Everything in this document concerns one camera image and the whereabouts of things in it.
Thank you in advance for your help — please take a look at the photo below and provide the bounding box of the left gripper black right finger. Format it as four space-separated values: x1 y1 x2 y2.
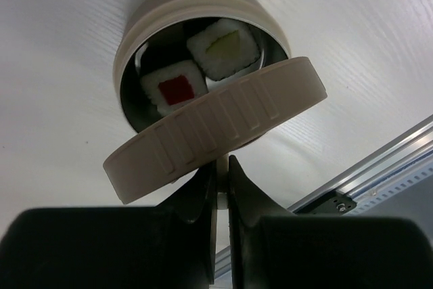
228 156 432 288

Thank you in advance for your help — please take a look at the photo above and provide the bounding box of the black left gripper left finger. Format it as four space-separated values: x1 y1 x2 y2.
1 163 217 288

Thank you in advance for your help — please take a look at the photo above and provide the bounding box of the brown round lid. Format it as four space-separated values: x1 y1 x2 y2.
103 57 327 204

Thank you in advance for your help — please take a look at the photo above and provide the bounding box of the sushi roll red centre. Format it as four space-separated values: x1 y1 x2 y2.
140 60 208 116

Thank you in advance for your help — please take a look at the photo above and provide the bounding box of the sushi roll white centre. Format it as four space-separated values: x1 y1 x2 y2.
186 18 261 81

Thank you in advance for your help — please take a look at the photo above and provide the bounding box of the beige-banded steel bowl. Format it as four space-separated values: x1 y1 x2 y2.
113 0 292 133

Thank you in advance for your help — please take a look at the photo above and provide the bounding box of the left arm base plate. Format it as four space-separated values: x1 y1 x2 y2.
294 191 357 215

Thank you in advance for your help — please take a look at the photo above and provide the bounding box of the slotted cable duct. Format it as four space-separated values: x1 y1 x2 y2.
347 162 432 215

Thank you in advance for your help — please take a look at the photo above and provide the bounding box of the aluminium mounting rail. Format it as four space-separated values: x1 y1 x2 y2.
212 112 433 276

